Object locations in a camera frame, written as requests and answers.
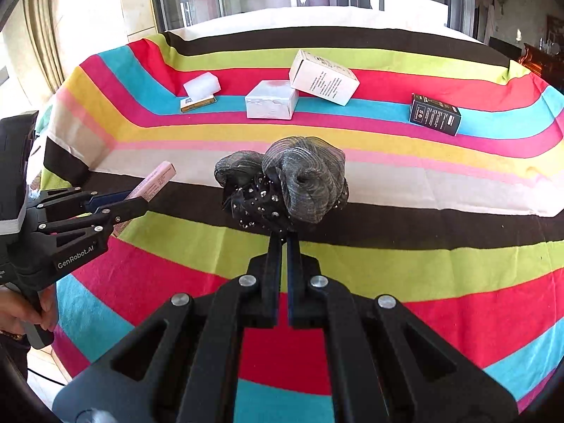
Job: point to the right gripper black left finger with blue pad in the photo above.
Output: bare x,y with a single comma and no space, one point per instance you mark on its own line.
181,364

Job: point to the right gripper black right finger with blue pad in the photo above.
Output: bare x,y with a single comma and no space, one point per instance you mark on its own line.
385,364

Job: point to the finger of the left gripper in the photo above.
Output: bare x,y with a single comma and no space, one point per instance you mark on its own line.
99,223
72,202

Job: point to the pink slim box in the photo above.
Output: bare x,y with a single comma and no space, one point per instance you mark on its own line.
152,184

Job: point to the grey black hair scrunchie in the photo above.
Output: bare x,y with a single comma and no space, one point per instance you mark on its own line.
296,182

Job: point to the person's left hand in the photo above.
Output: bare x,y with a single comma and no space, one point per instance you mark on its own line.
15,310

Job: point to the small yellow white box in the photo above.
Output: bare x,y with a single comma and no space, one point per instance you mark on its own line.
188,104

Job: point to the white foam block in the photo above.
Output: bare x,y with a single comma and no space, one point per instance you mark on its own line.
203,86

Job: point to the striped colourful tablecloth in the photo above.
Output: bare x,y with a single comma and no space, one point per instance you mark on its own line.
422,165

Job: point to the white square box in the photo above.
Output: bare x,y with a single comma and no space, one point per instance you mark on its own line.
271,99

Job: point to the black small box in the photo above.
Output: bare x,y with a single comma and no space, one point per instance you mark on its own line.
435,115

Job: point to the white box black text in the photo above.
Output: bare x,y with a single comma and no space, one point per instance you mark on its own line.
315,75

